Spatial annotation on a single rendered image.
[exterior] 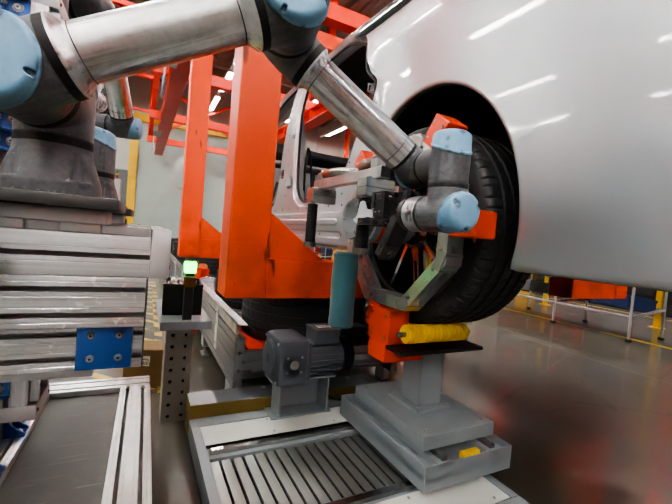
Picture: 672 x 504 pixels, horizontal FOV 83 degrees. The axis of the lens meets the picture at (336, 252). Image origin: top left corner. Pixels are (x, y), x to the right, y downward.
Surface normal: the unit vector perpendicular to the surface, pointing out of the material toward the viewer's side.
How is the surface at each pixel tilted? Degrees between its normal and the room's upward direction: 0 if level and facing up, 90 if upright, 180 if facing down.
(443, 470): 90
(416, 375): 90
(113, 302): 90
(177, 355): 90
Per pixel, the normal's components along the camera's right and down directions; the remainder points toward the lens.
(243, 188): 0.46, 0.07
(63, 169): 0.75, -0.22
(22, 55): 0.15, 0.11
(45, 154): 0.48, -0.23
